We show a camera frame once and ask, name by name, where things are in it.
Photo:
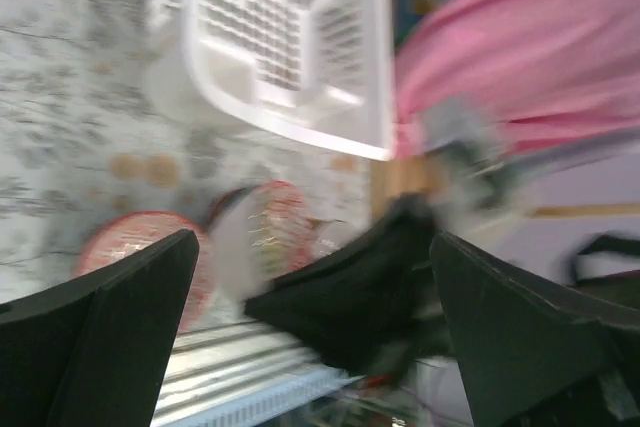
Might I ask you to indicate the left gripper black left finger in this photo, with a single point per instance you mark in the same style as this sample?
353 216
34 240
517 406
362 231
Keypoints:
93 351

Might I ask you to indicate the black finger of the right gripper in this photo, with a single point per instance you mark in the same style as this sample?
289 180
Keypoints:
370 308

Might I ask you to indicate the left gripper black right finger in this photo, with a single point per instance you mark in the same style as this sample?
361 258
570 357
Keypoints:
532 352

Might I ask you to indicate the white plastic dish rack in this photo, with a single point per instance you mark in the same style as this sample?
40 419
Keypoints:
318 72

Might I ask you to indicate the red eye pattern bowl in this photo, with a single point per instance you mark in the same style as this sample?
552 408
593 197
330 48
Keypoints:
135 235

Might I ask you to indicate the floral table mat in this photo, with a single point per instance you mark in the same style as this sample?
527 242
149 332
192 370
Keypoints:
81 145

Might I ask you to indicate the pink t-shirt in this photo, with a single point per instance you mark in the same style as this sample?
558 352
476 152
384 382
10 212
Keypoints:
547 72

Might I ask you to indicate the aluminium mounting rail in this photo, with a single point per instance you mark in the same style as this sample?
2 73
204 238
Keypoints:
240 375

